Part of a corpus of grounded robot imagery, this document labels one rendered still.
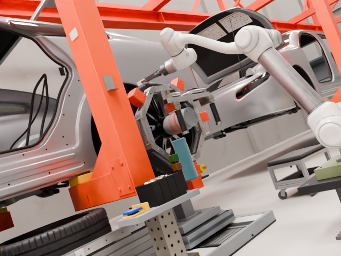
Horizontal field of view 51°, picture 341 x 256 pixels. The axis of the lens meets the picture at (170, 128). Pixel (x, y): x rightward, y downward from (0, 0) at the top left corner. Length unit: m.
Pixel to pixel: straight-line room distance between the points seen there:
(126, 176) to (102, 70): 0.59
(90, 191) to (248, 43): 1.25
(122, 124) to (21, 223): 3.97
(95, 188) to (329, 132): 1.31
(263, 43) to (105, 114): 0.89
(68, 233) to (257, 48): 1.30
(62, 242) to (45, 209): 4.01
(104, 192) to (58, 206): 3.88
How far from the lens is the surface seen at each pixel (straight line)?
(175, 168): 1.90
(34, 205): 5.82
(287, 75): 1.80
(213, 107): 2.32
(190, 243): 2.26
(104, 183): 2.09
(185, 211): 2.44
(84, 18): 2.10
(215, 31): 5.77
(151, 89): 2.29
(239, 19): 5.58
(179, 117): 2.06
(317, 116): 1.74
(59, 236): 1.88
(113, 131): 1.91
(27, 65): 6.48
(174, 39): 2.20
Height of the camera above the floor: 0.64
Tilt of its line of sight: 5 degrees up
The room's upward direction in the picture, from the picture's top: 19 degrees counter-clockwise
